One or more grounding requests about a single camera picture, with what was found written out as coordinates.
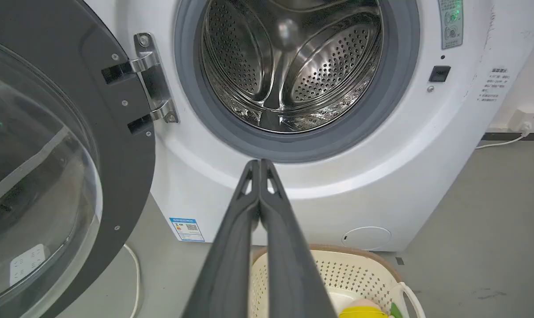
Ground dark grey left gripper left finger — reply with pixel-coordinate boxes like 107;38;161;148
182;159;261;318

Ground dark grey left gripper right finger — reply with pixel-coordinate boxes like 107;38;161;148
260;159;337;318

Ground white front-load washing machine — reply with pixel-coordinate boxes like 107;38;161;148
84;0;534;252

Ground dark grey washer door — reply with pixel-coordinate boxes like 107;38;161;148
0;0;156;318

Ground cream perforated laundry basket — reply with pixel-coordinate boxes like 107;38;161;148
248;245;426;318

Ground yellow plush toy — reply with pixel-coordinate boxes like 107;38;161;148
339;299;389;318

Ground white drain hose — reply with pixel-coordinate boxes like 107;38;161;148
124;244;142;318

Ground white power cable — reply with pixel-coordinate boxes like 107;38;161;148
475;128;531;150

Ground white wall power socket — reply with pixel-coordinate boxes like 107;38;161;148
510;106;534;133

